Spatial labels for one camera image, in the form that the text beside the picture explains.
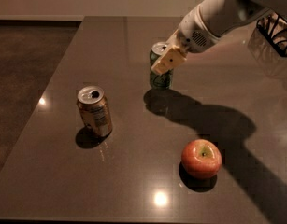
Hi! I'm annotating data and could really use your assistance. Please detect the red apple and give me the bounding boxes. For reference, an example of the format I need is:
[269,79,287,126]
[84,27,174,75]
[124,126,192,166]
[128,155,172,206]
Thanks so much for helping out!
[181,139,222,179]

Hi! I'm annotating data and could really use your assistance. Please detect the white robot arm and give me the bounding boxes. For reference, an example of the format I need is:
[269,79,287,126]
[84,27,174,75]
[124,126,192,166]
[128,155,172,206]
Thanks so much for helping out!
[151,0,287,75]

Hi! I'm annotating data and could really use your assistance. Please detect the orange soda can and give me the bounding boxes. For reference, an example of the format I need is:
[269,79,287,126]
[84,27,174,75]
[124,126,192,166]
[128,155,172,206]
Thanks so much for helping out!
[77,86,112,138]

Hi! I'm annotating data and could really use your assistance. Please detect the green soda can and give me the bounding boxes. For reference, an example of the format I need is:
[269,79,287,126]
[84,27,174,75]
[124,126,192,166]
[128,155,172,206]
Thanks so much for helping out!
[150,42,173,90]

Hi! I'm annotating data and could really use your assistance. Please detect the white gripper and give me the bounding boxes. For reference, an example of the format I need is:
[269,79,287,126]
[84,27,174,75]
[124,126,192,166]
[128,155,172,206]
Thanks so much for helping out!
[151,5,220,75]

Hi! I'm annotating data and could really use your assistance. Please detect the black wire basket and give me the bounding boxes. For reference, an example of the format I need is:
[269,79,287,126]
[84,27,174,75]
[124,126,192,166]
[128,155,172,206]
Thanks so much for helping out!
[256,13,287,57]

